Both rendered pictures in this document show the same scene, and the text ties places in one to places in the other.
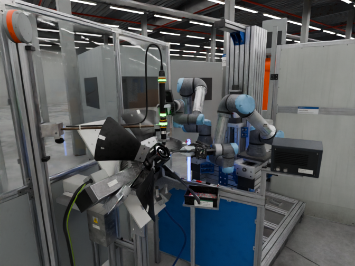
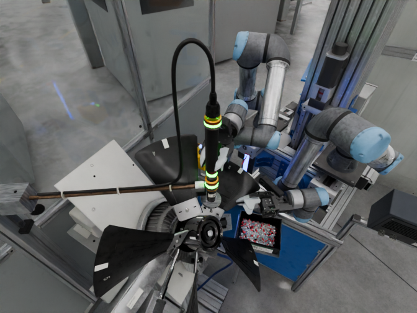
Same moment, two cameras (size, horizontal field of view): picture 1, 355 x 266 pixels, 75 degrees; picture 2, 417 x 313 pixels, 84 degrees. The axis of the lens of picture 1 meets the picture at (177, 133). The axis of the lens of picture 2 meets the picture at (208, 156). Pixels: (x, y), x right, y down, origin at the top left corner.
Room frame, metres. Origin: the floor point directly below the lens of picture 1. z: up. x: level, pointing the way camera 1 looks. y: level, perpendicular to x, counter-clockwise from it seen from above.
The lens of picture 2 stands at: (0.86, 0.08, 1.97)
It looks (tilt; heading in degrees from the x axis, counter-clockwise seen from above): 46 degrees down; 1
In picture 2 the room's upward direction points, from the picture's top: straight up
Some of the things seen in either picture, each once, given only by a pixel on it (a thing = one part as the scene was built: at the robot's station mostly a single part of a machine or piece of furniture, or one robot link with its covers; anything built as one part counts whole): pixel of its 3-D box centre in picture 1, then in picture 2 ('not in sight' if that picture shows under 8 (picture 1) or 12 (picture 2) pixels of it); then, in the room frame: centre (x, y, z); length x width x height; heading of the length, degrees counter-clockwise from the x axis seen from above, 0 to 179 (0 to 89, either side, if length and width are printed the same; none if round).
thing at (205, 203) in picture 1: (202, 196); (258, 231); (1.42, -0.16, 0.85); 0.22 x 0.17 x 0.07; 77
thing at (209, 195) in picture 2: (162, 106); (211, 161); (1.33, 0.08, 1.46); 0.04 x 0.04 x 0.46
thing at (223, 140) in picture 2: (169, 108); (223, 141); (1.45, 0.05, 1.44); 0.12 x 0.08 x 0.09; 161
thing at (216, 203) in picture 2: (161, 132); (208, 192); (1.33, 0.09, 1.31); 0.09 x 0.07 x 0.10; 96
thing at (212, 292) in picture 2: not in sight; (176, 297); (1.31, 0.32, 0.04); 0.62 x 0.45 x 0.08; 61
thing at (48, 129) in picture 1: (51, 129); (13, 199); (1.26, 0.71, 1.35); 0.10 x 0.07 x 0.09; 96
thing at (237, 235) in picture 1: (201, 231); (248, 234); (1.60, -0.18, 0.45); 0.82 x 0.02 x 0.66; 61
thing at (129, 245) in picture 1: (127, 244); not in sight; (1.32, 0.34, 0.56); 0.19 x 0.04 x 0.04; 61
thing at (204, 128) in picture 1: (204, 126); (268, 101); (2.07, -0.25, 1.20); 0.13 x 0.12 x 0.14; 77
